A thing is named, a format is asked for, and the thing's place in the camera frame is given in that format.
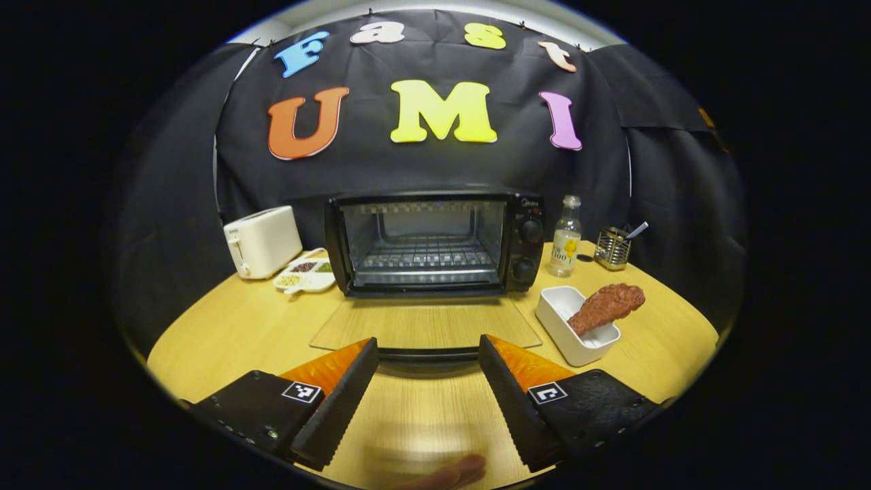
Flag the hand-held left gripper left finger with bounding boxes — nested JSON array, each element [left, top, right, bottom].
[[191, 337, 380, 472]]

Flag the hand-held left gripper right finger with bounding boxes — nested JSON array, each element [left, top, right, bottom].
[[478, 333, 661, 472]]

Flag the brown chicken drumstick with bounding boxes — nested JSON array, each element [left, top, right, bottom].
[[567, 283, 646, 338]]

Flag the black electric oven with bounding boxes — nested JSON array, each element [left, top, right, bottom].
[[310, 189, 546, 375]]

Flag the white rectangular dish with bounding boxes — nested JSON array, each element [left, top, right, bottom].
[[535, 286, 621, 368]]

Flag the white divided spice dish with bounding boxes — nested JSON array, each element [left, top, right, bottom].
[[273, 248, 337, 295]]

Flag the clear glass bottle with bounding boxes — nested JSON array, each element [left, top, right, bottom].
[[548, 195, 583, 278]]

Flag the white toaster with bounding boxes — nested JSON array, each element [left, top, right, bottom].
[[223, 206, 303, 280]]

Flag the black backdrop cloth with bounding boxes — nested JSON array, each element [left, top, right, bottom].
[[116, 8, 749, 355]]

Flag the metal wire utensil holder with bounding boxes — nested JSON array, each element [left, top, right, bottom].
[[594, 227, 631, 272]]

